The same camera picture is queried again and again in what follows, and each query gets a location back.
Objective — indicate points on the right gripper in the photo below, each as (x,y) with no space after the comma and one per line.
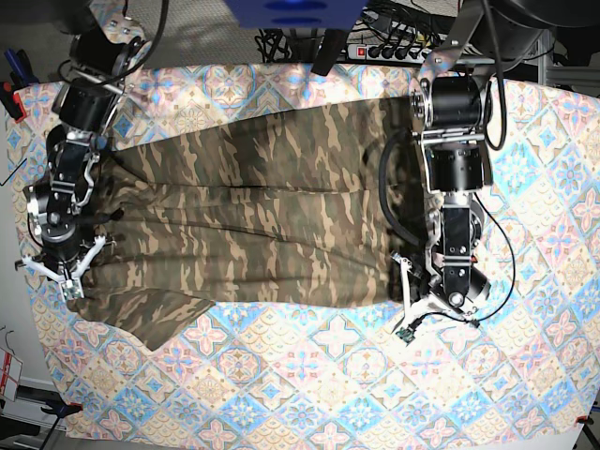
(65,250)

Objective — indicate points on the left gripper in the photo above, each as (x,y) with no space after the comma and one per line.
(422,284)

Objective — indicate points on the camouflage T-shirt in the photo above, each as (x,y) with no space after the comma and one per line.
(281,208)

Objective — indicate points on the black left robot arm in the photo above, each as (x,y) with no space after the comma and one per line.
(451,108)

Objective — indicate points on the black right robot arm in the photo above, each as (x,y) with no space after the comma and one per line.
(59,219)

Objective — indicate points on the red white paper tag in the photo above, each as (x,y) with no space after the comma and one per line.
(11,369)

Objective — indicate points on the blue clamp bottom left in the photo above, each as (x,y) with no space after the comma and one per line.
(60,410)

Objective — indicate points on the red black clamp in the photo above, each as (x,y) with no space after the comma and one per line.
(12,101)

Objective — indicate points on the patterned tile tablecloth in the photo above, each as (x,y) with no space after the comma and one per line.
(269,376)

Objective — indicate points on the white power strip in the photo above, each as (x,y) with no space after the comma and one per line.
(386,54)

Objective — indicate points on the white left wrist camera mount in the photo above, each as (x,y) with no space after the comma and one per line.
(435,310)

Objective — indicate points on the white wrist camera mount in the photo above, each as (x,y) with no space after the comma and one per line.
(71,288)
(435,310)

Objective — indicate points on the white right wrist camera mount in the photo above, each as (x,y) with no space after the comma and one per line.
(71,288)

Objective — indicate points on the blue handled clamp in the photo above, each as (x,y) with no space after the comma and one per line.
(21,73)

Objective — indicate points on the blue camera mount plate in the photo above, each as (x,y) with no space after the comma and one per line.
(266,14)

